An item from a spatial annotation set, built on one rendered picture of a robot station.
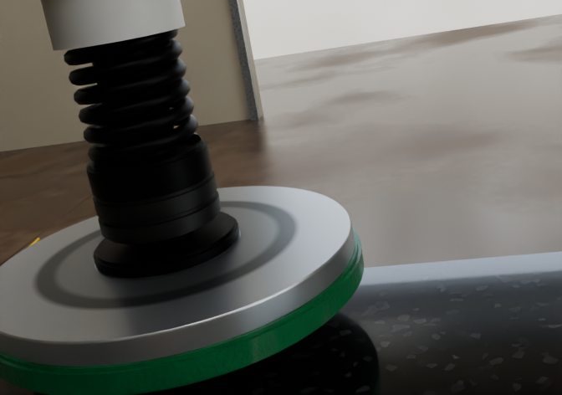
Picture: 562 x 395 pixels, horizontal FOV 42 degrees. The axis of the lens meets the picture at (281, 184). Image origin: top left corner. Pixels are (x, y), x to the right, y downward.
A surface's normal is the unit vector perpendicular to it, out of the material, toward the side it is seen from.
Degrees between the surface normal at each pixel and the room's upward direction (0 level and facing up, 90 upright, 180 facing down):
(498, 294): 0
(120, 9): 90
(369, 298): 0
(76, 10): 90
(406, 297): 0
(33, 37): 90
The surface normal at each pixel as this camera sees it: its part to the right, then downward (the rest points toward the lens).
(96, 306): -0.17, -0.94
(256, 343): 0.45, 0.18
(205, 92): -0.18, 0.31
